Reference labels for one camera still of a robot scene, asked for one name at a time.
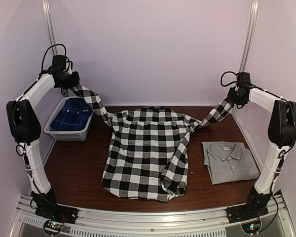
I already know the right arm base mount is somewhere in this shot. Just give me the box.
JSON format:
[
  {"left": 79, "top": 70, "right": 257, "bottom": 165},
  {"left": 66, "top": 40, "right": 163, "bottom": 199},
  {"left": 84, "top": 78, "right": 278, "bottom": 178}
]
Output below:
[{"left": 225, "top": 204, "right": 269, "bottom": 224}]

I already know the blue plaid shirt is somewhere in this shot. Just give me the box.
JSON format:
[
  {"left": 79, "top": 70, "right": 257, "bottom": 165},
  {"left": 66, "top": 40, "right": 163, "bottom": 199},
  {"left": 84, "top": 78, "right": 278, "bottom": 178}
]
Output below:
[{"left": 50, "top": 98, "right": 93, "bottom": 131}]

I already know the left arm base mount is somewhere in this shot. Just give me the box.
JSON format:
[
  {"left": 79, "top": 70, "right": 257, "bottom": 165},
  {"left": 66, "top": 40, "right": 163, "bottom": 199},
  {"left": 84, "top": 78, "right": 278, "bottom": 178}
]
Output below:
[{"left": 35, "top": 205, "right": 78, "bottom": 224}]

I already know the aluminium frame post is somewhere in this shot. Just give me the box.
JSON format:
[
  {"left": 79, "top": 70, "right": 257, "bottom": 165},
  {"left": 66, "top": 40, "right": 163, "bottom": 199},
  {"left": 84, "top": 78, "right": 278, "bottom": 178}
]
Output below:
[
  {"left": 41, "top": 0, "right": 56, "bottom": 46},
  {"left": 239, "top": 0, "right": 259, "bottom": 72}
]

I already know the front aluminium rail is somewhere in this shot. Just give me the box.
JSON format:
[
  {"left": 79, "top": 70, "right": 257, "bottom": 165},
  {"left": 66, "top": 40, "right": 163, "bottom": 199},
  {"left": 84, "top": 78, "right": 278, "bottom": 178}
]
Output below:
[{"left": 14, "top": 195, "right": 294, "bottom": 237}]

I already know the right aluminium frame post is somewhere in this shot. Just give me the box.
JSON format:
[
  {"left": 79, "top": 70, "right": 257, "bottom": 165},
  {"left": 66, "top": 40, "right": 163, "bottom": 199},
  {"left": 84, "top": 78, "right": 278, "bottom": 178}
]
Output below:
[{"left": 239, "top": 0, "right": 259, "bottom": 72}]

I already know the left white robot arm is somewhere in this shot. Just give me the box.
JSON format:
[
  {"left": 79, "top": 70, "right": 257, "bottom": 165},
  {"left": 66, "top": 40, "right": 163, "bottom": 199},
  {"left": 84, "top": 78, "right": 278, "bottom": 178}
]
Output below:
[{"left": 6, "top": 70, "right": 79, "bottom": 219}]

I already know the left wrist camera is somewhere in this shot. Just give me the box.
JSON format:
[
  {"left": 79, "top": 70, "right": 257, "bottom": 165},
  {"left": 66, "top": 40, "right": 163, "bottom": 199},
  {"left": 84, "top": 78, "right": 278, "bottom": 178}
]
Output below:
[{"left": 51, "top": 55, "right": 73, "bottom": 73}]

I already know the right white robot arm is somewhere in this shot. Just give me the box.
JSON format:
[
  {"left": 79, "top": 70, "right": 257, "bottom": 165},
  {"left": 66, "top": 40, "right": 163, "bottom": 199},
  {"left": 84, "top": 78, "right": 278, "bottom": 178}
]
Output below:
[{"left": 227, "top": 85, "right": 296, "bottom": 218}]

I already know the left black cable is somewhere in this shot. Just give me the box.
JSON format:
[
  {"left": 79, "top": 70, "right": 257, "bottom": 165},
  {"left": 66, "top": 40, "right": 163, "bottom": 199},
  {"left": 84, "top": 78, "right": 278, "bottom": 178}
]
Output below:
[{"left": 40, "top": 43, "right": 68, "bottom": 75}]

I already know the black white plaid shirt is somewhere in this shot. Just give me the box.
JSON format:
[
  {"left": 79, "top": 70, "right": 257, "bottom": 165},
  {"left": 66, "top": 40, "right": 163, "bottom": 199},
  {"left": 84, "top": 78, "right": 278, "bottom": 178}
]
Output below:
[{"left": 72, "top": 84, "right": 234, "bottom": 202}]

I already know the white plastic basket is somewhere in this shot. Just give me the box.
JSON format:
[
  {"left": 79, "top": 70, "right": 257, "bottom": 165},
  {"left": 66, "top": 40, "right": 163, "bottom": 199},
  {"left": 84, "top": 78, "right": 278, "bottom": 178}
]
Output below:
[{"left": 44, "top": 96, "right": 94, "bottom": 141}]

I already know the folded grey shirt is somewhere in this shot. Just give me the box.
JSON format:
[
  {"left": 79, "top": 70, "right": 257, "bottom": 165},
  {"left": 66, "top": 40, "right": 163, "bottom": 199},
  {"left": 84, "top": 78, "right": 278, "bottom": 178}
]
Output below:
[{"left": 202, "top": 142, "right": 259, "bottom": 185}]

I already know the left aluminium frame post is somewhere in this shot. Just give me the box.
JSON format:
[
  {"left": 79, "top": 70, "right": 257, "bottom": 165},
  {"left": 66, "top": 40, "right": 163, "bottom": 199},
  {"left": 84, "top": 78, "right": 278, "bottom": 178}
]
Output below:
[{"left": 41, "top": 0, "right": 56, "bottom": 46}]

